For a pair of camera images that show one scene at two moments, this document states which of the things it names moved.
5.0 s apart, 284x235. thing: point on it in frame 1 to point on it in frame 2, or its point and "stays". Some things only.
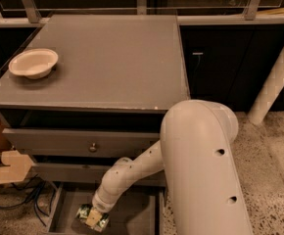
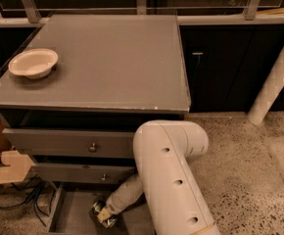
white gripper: (100, 205) to (117, 200)
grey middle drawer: (85, 172) stays
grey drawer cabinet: (84, 92) stays
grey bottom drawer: (140, 211) stays
